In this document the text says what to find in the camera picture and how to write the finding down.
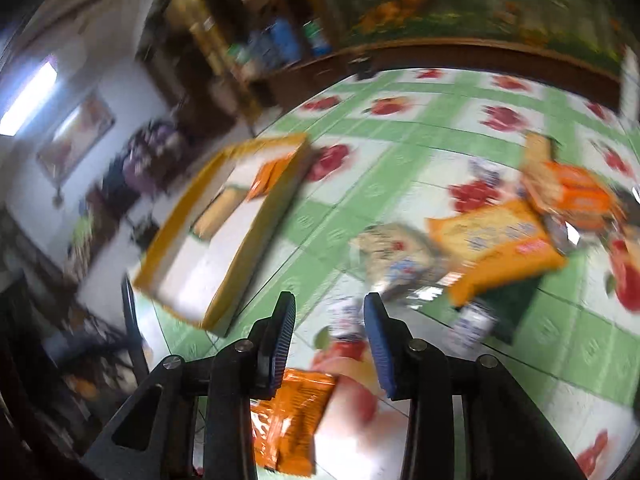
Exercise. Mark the large yellow-orange snack packet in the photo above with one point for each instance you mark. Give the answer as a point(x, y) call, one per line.
point(495, 245)

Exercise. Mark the blue thermos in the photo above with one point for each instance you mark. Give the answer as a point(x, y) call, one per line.
point(282, 42)

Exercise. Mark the gold trimmed wooden partition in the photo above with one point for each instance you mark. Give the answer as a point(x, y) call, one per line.
point(200, 20)

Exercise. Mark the purple cloth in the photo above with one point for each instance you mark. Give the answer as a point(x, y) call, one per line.
point(150, 155)

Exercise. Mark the clear packet with white label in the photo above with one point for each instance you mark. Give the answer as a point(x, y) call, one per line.
point(395, 255)

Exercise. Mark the yellow cardboard tray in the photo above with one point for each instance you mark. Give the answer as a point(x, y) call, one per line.
point(200, 270)

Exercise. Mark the tan cracker pack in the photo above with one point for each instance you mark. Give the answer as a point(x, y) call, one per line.
point(220, 215)

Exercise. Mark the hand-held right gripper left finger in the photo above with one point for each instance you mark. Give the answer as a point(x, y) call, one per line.
point(279, 345)

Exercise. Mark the artificial flower display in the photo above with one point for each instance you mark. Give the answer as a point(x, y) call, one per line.
point(475, 5)

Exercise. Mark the ceiling light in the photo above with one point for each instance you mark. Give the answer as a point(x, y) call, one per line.
point(27, 97)

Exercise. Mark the orange snack packet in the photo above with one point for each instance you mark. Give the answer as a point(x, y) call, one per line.
point(580, 197)
point(292, 420)

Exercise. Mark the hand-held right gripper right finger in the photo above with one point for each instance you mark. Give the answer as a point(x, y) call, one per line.
point(381, 350)

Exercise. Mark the framed wall painting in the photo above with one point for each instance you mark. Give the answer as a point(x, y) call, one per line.
point(75, 135)

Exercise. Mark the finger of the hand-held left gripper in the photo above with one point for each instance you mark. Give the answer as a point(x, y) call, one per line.
point(132, 320)

